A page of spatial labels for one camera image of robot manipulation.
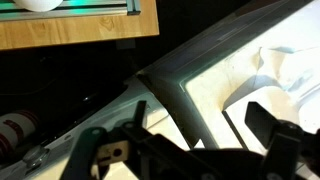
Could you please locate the white front-load washing machine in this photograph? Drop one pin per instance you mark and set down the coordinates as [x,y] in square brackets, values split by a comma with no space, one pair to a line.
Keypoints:
[110,113]

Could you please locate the red and white can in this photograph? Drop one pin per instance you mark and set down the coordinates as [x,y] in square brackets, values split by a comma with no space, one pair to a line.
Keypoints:
[13,130]

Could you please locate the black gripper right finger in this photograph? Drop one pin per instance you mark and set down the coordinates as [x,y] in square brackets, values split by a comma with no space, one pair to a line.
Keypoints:
[281,150]

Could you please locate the white top-load washer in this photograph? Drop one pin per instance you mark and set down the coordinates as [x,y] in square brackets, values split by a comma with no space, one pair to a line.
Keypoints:
[213,83]

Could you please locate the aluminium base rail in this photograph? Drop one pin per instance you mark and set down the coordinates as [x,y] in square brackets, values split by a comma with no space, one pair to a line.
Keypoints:
[66,13]

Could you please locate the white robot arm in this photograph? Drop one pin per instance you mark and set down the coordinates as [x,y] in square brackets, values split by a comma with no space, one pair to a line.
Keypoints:
[36,4]

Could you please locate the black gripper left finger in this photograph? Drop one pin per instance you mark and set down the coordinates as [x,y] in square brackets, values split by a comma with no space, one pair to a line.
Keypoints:
[87,150]

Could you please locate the white paper sheet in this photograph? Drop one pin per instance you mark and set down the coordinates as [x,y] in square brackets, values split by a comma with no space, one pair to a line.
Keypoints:
[283,66]

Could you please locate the grey washer dial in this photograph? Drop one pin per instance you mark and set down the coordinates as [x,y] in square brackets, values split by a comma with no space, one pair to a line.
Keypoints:
[34,156]

